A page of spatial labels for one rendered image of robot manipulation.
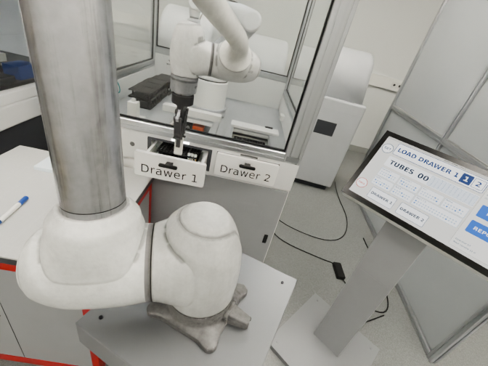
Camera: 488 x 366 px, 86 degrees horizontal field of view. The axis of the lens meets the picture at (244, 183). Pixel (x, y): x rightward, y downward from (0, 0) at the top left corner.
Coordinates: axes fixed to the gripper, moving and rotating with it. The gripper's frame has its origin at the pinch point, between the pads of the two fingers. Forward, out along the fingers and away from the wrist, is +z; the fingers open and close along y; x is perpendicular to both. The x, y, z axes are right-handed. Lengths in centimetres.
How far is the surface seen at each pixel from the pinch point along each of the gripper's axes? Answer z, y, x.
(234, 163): 10.1, 14.5, -22.4
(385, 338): 99, 0, -136
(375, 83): -8, 320, -205
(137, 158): 10.0, 1.1, 16.2
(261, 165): 7.9, 14.5, -34.5
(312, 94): -27, 16, -47
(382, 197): -1, -9, -79
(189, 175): 12.8, 1.1, -5.1
